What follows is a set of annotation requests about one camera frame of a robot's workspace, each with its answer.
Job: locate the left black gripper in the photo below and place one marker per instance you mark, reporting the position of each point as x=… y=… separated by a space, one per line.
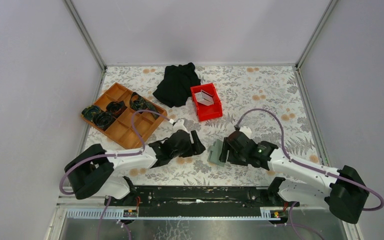
x=196 y=149

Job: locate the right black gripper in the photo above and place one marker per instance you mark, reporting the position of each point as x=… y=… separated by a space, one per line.
x=233 y=160

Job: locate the grey-green card holder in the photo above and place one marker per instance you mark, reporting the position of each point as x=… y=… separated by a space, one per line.
x=214 y=153

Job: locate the red plastic bin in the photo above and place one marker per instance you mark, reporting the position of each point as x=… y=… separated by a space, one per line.
x=205 y=113

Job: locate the credit cards stack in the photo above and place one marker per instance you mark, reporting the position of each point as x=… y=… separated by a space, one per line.
x=204 y=98

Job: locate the wooden divided organizer tray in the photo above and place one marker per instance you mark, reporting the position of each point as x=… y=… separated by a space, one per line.
x=130 y=125

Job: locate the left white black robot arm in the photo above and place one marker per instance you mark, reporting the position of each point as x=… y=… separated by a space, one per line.
x=91 y=172

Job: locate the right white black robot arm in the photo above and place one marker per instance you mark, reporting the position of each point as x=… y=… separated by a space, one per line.
x=338 y=190

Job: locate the black cloth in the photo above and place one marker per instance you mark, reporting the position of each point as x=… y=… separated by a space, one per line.
x=175 y=88

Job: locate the floral table mat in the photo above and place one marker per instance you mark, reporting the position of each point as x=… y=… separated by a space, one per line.
x=265 y=98

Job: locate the rolled dark patterned tie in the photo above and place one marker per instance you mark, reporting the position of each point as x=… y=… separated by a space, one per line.
x=89 y=112

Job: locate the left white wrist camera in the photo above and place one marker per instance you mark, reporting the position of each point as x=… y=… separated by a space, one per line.
x=178 y=125

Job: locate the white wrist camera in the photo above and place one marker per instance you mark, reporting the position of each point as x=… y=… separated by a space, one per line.
x=178 y=125
x=245 y=130

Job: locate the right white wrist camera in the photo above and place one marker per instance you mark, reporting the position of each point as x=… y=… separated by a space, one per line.
x=245 y=130

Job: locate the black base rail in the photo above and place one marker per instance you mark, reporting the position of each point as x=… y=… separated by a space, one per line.
x=203 y=201

